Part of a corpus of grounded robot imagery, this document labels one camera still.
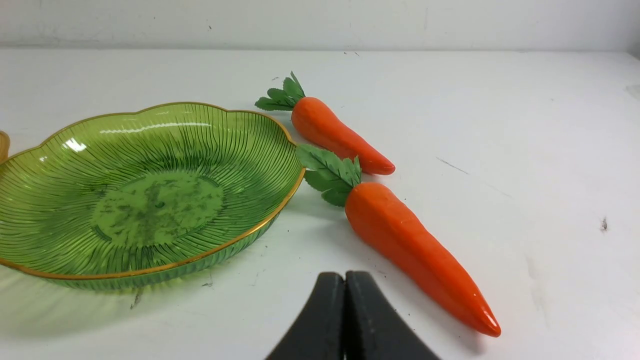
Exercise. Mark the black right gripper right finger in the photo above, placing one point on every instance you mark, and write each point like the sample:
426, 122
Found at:
373, 328

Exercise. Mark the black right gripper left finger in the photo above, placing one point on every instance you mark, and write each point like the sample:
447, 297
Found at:
316, 333

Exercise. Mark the green ribbed glass plate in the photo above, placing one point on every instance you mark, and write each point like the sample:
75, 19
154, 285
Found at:
131, 199

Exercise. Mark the amber ribbed glass plate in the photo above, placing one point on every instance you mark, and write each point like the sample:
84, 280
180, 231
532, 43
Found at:
4, 146

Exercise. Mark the orange carrot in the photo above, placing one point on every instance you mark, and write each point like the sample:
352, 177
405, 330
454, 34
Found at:
318, 124
381, 220

